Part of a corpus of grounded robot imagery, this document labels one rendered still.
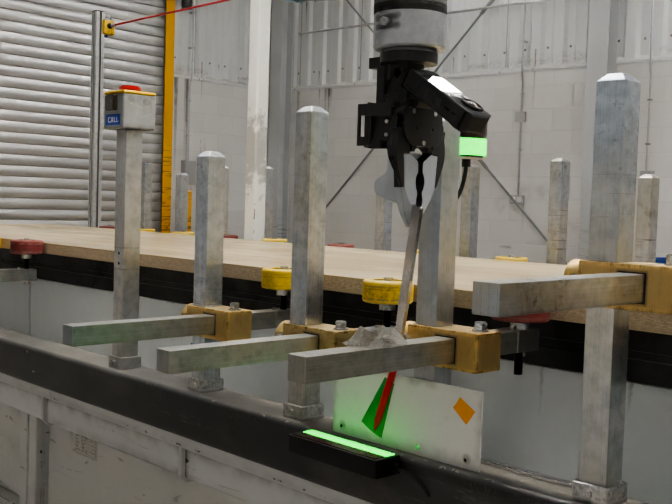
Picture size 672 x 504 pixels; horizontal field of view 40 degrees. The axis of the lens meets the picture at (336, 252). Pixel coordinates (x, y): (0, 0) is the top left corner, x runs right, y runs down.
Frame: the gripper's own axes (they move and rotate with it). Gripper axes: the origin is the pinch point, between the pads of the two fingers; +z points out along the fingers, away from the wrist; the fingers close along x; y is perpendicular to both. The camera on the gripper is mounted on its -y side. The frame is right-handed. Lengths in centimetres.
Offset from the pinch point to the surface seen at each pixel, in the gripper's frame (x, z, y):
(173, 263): -25, 13, 89
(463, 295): -25.0, 12.1, 11.6
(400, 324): -2.8, 14.0, 4.3
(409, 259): -0.3, 5.3, 1.0
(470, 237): -115, 8, 80
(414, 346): 2.7, 15.4, -2.9
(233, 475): -8, 45, 45
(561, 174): -115, -9, 53
